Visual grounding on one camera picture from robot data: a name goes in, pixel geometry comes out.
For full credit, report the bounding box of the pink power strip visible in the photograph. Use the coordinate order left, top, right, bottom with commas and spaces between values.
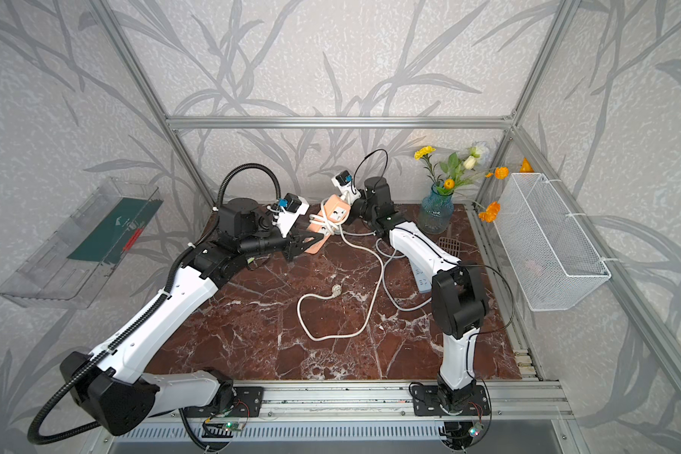
306, 195, 351, 255

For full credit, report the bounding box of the grey white power strip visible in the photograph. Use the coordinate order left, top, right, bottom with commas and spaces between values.
410, 261, 431, 294

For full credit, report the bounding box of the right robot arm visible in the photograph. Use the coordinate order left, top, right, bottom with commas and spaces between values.
335, 172, 489, 415

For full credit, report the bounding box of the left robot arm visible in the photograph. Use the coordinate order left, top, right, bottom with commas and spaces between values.
26, 163, 322, 446

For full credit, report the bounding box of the blue glass vase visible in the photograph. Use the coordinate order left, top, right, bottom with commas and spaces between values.
417, 185, 454, 235

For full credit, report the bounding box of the brown slotted plastic scoop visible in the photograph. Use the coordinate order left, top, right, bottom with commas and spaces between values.
437, 238, 463, 257

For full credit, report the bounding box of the artificial flower bouquet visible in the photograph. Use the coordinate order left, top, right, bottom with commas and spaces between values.
414, 141, 512, 199

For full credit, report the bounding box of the green book in tray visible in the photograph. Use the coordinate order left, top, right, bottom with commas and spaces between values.
68, 198, 163, 265

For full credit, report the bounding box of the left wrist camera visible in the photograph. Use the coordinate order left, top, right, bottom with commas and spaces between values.
270, 193, 309, 238

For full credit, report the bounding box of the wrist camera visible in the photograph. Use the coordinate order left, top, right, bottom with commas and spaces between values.
270, 193, 309, 238
331, 170, 361, 205

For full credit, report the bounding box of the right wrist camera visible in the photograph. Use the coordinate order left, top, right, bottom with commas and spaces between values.
331, 170, 361, 205

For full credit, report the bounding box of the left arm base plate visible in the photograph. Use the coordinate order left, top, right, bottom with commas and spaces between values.
183, 386, 265, 418

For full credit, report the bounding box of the aluminium frame back bar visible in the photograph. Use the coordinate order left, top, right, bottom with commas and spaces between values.
166, 117, 513, 130

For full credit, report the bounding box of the white wire mesh basket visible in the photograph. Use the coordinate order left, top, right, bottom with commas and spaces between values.
494, 173, 611, 312

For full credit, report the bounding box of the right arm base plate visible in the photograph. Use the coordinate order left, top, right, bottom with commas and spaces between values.
408, 380, 491, 418

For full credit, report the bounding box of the clear plastic wall tray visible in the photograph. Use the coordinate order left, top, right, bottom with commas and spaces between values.
0, 178, 163, 309

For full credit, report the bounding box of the aluminium front rail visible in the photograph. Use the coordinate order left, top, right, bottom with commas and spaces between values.
95, 381, 574, 424

